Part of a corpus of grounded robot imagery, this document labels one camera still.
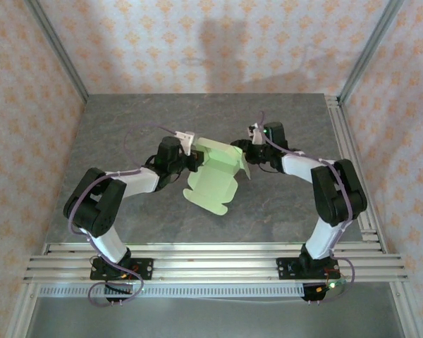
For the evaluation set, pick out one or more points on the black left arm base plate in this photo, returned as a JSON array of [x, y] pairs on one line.
[[144, 267]]

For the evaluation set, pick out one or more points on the aluminium frame post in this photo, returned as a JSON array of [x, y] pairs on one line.
[[56, 49], [21, 310], [405, 310], [370, 49]]

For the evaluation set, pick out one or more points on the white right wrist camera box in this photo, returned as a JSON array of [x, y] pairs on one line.
[[255, 132]]

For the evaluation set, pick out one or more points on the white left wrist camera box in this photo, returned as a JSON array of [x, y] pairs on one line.
[[186, 141]]

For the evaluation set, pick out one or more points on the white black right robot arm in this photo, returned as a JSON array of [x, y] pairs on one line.
[[299, 165]]

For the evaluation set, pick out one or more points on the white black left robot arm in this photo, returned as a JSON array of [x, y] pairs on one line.
[[137, 181]]

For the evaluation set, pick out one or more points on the light green paper box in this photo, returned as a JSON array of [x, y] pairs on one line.
[[211, 176]]

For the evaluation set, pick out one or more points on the aluminium frame rail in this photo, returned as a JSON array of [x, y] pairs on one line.
[[215, 267], [352, 169], [215, 247]]

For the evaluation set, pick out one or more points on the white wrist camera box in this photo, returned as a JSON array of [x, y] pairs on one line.
[[186, 141], [255, 132]]

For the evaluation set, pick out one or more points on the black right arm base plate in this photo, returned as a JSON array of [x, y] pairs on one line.
[[285, 267]]

